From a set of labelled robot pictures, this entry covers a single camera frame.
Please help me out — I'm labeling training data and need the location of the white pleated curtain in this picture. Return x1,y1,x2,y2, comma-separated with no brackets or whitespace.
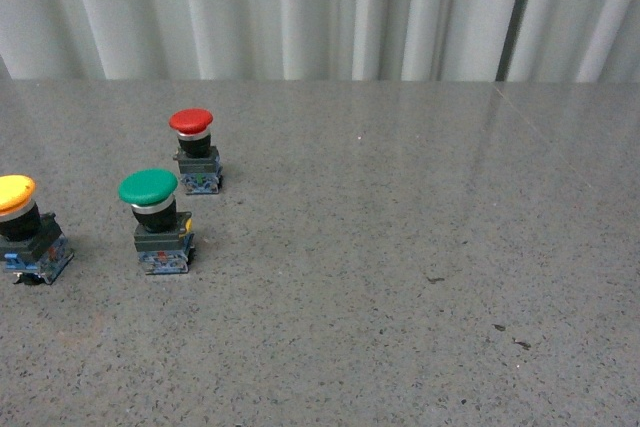
1,0,639,82

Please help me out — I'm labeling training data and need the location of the yellow mushroom push button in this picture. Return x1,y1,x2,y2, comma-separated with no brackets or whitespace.
1,174,74,285

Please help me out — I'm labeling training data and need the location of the green mushroom push button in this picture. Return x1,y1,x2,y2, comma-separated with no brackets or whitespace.
118,168,194,275

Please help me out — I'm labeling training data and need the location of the red mushroom push button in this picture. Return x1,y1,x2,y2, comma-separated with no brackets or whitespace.
169,108,223,195

